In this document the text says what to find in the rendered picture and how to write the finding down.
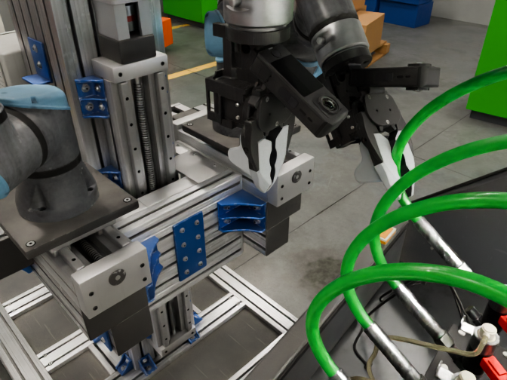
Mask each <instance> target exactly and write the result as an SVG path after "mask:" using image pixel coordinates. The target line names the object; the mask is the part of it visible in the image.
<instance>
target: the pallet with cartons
mask: <svg viewBox="0 0 507 380"><path fill-rule="evenodd" d="M352 2H353V4H354V6H355V10H356V12H357V15H358V19H359V20H360V22H361V25H362V27H363V30H364V33H365V35H366V37H367V41H368V44H369V45H370V47H369V50H370V52H371V53H372V52H373V51H374V52H376V53H375V54H373V55H371V56H372V58H373V59H372V61H371V63H370V64H369V65H368V66H367V67H369V66H371V65H372V64H373V63H375V62H376V61H377V60H379V59H380V58H381V57H383V56H385V55H386V54H387V53H388V52H389V48H390V43H386V42H387V41H385V40H381V37H382V31H383V22H384V17H385V13H378V12H371V11H366V8H367V6H366V5H364V4H365V0H352ZM367 67H365V68H367Z"/></svg>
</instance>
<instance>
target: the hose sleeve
mask: <svg viewBox="0 0 507 380"><path fill-rule="evenodd" d="M413 225H414V226H415V228H416V229H417V230H418V232H419V233H420V234H421V235H422V236H423V237H424V238H425V239H426V240H427V241H428V242H429V243H430V245H431V246H432V247H433V248H434V249H435V251H436V252H437V253H438V254H439V255H440V257H441V258H442V259H443V260H444V261H445V262H446V263H447V264H448V265H449V266H450V267H454V268H458V267H460V266H461V264H462V260H461V258H459V256H458V255H457V253H455V252H454V251H453V249H452V248H451V247H450V246H449V245H448V244H447V242H446V241H445V240H444V239H443V238H442V236H440V235H439V233H437V231H436V230H435V228H434V227H432V225H431V224H430V222H428V221H427V220H426V218H425V217H422V218H421V219H420V220H418V221H417V222H415V223H414V224H413Z"/></svg>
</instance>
